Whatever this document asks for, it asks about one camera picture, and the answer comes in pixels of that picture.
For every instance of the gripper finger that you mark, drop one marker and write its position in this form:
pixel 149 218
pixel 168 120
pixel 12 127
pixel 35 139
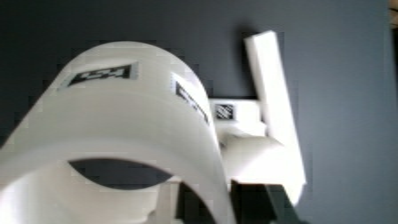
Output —
pixel 262 205

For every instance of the white lamp shade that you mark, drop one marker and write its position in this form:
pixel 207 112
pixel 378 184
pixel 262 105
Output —
pixel 111 160

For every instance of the white lamp bulb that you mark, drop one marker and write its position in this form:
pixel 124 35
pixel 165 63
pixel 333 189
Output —
pixel 261 159

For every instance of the white lamp base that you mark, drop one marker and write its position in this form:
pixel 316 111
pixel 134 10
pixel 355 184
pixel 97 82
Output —
pixel 237 117

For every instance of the white U-shaped fence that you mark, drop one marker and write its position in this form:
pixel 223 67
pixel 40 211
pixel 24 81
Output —
pixel 266 61

